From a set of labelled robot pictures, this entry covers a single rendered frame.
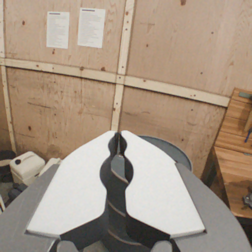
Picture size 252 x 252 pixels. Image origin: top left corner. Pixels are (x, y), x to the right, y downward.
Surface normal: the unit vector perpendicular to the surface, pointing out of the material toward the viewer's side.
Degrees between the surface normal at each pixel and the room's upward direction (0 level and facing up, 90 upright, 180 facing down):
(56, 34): 90
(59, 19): 90
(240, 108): 90
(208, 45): 90
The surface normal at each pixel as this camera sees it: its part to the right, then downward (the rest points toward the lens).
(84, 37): -0.23, 0.43
